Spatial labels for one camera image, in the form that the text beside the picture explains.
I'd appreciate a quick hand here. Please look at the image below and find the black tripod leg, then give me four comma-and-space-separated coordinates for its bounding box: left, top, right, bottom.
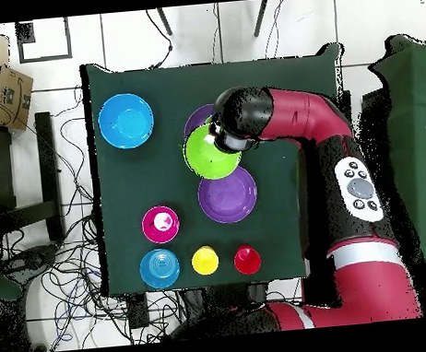
156, 6, 174, 37
250, 0, 273, 39

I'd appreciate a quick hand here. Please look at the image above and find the tangle of floor cables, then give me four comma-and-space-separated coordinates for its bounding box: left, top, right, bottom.
0, 76, 193, 352

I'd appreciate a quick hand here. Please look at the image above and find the yellow cup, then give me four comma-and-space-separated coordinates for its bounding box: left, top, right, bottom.
190, 244, 221, 277

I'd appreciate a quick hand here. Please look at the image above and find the large green bowl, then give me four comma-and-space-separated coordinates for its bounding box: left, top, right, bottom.
181, 120, 244, 183

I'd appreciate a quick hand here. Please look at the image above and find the small blue bowl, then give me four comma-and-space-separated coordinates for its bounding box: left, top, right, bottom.
137, 247, 183, 291

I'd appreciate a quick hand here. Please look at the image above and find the large blue bowl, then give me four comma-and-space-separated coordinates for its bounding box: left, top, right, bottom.
95, 90, 158, 152

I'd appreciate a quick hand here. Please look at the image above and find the dark grey equipment base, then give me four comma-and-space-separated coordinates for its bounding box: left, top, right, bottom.
2, 242, 62, 286

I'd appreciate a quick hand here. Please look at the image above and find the large purple bowl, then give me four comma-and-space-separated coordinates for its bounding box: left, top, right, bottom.
180, 102, 219, 140
195, 164, 261, 227

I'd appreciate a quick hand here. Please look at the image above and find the dark green tablecloth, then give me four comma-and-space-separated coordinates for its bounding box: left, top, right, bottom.
78, 41, 364, 299

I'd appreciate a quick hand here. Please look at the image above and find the red cup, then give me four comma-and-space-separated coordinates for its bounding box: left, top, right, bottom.
232, 243, 264, 276

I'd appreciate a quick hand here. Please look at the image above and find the brown cardboard box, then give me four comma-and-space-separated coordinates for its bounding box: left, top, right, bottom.
0, 62, 39, 134

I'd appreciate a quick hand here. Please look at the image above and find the small red bowl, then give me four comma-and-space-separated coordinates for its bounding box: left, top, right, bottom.
140, 204, 183, 246

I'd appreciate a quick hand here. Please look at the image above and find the black power box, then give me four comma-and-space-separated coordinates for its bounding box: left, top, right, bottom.
125, 292, 150, 330

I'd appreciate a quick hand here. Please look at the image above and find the black chair frame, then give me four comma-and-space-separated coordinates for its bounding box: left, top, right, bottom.
0, 111, 67, 247

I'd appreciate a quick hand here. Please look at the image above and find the black square floor frame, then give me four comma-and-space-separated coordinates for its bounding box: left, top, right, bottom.
15, 17, 74, 65

